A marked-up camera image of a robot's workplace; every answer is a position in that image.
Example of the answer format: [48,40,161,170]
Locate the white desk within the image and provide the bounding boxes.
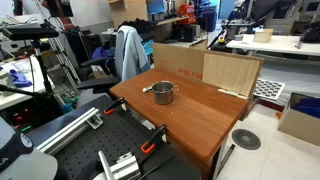
[0,54,58,112]

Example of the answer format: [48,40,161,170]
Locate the short aluminium extrusion rail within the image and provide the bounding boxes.
[93,150,142,180]

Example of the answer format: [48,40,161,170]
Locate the black camera tripod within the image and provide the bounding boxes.
[0,39,64,116]

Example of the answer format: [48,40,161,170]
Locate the long aluminium extrusion rail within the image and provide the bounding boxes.
[35,107,105,156]

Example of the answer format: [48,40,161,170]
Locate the light plywood panel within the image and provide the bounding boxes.
[201,52,262,98]

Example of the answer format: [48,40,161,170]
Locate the black office chair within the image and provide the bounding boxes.
[74,56,122,95]

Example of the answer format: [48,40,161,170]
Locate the silver metal stand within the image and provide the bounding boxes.
[33,0,82,88]

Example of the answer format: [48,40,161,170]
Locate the black electronics box with lights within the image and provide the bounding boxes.
[0,104,44,134]

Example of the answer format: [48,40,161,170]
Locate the red plastic object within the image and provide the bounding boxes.
[177,3,198,25]

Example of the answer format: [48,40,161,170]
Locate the black perforated breadboard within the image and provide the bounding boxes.
[53,95,203,180]

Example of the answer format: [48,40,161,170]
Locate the checker calibration board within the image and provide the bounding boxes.
[252,77,287,101]

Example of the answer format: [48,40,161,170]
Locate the stainless steel pot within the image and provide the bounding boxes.
[146,80,179,106]

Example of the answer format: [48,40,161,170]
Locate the black stereo camera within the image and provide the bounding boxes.
[1,26,60,42]

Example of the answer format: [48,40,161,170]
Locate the white work table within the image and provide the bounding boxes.
[225,33,320,58]

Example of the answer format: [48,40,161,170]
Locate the blue cloth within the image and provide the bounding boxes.
[9,68,34,89]

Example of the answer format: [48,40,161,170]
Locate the black orange bar clamp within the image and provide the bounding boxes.
[140,124,168,155]
[103,97,130,117]

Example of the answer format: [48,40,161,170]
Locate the round metal floor drain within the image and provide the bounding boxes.
[231,128,263,151]

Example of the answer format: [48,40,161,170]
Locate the blue plastic bags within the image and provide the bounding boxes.
[293,96,320,119]

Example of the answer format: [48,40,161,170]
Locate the open cardboard box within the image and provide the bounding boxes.
[277,91,320,147]

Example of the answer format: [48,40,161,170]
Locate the large cardboard box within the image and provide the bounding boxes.
[108,0,150,30]

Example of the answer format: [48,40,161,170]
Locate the blue grey jacket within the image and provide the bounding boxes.
[114,25,152,83]

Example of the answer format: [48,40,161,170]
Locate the brown cardboard panel red print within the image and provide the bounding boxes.
[152,42,265,99]

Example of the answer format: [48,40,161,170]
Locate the computer monitor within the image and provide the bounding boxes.
[146,0,167,16]

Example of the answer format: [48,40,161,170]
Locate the small wooden box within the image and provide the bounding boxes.
[253,28,275,44]

